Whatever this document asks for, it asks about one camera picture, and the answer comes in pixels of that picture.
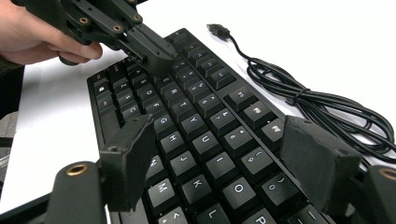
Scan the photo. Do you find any black keyboard cable with plug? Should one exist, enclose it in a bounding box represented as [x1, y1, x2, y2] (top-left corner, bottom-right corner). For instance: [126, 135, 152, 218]
[206, 22, 396, 166]

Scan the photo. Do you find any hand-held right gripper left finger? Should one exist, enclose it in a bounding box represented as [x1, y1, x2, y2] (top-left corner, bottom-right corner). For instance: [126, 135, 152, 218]
[99, 114, 156, 213]

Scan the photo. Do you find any black computer keyboard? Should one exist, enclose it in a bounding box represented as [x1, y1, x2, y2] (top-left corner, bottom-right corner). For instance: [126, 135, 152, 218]
[86, 27, 338, 224]

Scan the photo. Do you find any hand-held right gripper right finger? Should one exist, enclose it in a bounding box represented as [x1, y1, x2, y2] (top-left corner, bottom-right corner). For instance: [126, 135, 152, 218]
[279, 115, 364, 217]

